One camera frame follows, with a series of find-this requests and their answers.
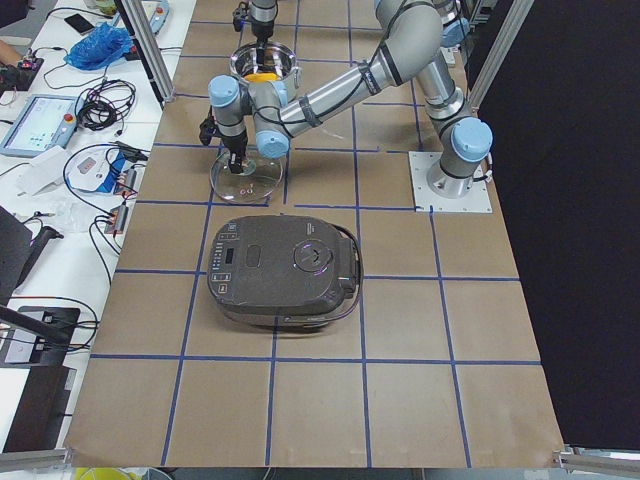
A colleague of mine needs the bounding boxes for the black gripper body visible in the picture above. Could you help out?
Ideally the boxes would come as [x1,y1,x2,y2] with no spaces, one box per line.
[252,19,273,45]
[221,131,248,174]

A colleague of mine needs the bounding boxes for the clear glass pot lid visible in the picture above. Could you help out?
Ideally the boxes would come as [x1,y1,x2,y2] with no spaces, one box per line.
[210,149,283,204]

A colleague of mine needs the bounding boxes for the yellow corn cob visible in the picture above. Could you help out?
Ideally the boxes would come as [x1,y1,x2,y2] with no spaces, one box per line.
[244,72,280,83]

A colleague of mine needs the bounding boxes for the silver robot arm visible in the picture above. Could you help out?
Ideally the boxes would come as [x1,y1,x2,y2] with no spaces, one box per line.
[200,1,493,199]
[249,0,278,44]

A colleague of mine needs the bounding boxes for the grey-green cooking pot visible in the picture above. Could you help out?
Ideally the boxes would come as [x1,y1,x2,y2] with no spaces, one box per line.
[229,42,302,104]

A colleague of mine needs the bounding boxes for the black rice cooker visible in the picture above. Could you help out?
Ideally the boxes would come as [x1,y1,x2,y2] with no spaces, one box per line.
[207,215,364,329]

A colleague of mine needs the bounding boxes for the white control box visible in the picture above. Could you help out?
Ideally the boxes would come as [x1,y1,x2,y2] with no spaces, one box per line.
[66,152,114,193]

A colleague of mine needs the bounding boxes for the blue plastic bag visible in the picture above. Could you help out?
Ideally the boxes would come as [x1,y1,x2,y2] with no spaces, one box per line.
[64,23,133,71]

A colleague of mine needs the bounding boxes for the black smartphone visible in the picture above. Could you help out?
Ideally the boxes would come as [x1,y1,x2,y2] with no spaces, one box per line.
[64,14,95,35]

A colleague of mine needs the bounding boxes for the teach pendant tablet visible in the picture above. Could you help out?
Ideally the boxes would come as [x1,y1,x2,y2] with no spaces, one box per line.
[1,94,81,158]

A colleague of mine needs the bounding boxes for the aluminium frame post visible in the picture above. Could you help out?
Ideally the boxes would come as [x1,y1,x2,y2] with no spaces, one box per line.
[115,0,175,108]

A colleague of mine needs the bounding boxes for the coiled black cable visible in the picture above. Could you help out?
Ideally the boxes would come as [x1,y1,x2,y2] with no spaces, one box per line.
[74,79,137,139]

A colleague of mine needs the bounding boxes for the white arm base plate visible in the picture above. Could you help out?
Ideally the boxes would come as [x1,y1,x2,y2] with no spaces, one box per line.
[408,151,493,214]

